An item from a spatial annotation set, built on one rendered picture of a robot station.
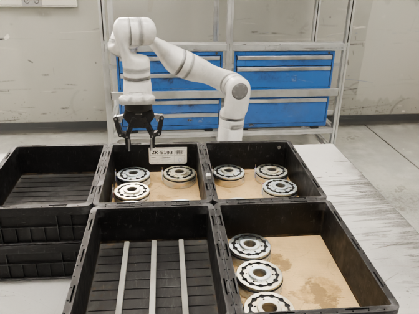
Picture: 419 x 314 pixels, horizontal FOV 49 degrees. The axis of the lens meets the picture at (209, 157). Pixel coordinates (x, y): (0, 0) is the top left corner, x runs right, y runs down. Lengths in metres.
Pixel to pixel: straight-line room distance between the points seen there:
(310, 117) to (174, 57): 2.10
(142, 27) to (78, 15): 2.86
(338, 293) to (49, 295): 0.71
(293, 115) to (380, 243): 2.06
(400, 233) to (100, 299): 0.96
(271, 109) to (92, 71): 1.61
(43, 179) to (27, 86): 2.71
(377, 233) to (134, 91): 0.88
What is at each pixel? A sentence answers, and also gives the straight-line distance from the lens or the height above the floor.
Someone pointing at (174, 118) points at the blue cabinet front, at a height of 0.41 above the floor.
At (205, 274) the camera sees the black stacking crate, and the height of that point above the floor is 0.83.
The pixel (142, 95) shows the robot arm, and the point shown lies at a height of 1.17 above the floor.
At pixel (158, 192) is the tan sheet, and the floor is 0.83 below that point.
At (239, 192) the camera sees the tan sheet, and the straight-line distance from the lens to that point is 1.41.
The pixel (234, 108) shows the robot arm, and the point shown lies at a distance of 1.62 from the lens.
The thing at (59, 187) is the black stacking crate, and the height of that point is 0.83.
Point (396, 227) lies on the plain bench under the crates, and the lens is 1.61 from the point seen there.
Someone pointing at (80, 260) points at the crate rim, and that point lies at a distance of 1.00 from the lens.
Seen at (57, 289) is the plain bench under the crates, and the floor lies 0.70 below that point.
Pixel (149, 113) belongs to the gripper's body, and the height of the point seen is 1.10.
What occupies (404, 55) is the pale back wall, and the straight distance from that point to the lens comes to 4.65.
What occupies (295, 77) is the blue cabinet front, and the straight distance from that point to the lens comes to 3.35.
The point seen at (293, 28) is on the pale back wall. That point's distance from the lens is 4.18.
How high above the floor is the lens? 1.51
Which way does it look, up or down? 24 degrees down
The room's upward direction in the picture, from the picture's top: 1 degrees clockwise
